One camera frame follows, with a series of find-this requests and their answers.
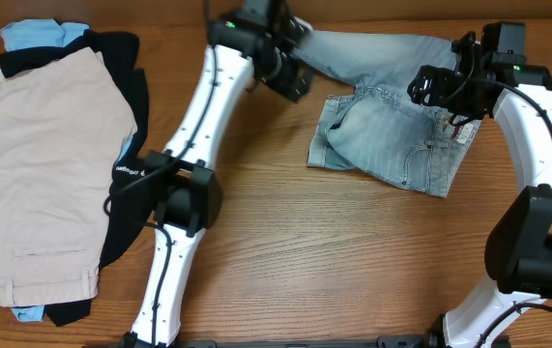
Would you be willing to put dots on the beige shorts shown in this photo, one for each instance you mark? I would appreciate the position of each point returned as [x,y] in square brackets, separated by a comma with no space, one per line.
[62,127]

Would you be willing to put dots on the light blue garment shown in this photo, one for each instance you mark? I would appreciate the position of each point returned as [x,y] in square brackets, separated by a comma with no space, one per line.
[30,33]

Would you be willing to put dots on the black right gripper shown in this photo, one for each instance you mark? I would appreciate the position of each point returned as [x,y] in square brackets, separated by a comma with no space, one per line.
[442,83]

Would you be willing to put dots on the black garment with logo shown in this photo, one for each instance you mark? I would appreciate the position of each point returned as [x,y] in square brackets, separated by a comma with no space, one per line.
[131,200]

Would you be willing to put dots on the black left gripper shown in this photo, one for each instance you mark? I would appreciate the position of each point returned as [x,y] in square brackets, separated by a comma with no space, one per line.
[293,77]

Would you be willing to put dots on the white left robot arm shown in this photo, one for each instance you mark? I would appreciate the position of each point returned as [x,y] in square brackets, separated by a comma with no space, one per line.
[247,46]

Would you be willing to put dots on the light blue denim shorts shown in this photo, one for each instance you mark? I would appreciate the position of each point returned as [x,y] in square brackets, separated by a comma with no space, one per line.
[378,129]

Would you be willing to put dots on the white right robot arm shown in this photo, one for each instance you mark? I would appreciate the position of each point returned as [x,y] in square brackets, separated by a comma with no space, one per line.
[493,78]

